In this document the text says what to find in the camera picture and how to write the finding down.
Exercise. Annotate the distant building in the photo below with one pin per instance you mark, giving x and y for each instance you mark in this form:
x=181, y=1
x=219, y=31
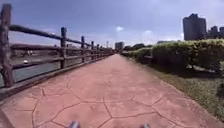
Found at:
x=119, y=45

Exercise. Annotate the pole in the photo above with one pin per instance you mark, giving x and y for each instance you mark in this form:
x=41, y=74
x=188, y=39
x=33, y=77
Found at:
x=107, y=44

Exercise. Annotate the red stone-pattern path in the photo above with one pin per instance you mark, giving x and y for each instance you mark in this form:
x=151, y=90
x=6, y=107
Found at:
x=113, y=90

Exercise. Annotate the distant trees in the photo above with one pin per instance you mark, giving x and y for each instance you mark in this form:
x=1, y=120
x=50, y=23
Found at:
x=135, y=46

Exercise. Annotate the robot's own part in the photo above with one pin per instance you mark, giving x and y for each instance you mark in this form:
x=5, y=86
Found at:
x=74, y=125

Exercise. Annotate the trimmed green hedge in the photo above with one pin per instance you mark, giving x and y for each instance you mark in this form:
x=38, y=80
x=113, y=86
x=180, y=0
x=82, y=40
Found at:
x=186, y=53

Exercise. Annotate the grey water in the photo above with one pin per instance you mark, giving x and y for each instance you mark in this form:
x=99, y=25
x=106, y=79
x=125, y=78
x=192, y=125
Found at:
x=33, y=68

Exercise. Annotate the tall dark building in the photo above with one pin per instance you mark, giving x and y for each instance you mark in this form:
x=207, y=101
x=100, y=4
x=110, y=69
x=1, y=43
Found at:
x=194, y=28

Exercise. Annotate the grass strip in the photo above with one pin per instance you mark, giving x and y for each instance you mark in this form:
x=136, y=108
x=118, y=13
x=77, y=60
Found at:
x=200, y=90

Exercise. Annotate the wooden log fence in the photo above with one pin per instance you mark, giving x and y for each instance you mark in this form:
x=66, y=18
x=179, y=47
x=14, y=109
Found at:
x=6, y=50

